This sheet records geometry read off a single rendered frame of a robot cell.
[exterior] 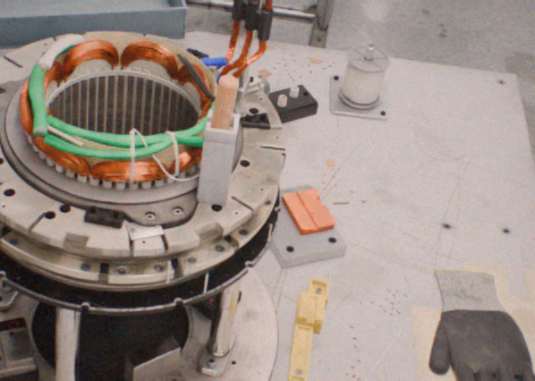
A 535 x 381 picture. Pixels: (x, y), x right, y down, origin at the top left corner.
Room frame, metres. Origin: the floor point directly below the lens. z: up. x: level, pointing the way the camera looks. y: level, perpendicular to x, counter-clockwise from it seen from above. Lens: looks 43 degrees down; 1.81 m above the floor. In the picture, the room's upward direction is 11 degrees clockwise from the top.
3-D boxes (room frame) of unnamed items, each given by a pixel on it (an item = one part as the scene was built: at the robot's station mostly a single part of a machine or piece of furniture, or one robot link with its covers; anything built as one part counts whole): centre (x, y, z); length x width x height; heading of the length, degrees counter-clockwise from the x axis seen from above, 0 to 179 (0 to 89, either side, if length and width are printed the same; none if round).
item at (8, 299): (0.83, 0.28, 0.81); 0.07 x 0.03 x 0.01; 172
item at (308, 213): (1.05, -0.05, 0.80); 0.07 x 0.05 x 0.01; 30
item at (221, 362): (0.79, 0.03, 0.81); 0.07 x 0.03 x 0.01; 172
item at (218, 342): (0.79, 0.03, 0.91); 0.02 x 0.02 x 0.21
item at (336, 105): (1.34, -0.10, 0.83); 0.09 x 0.09 x 0.10; 5
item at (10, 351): (0.73, 0.25, 0.83); 0.05 x 0.04 x 0.02; 28
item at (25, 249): (0.67, 0.19, 1.05); 0.09 x 0.04 x 0.01; 90
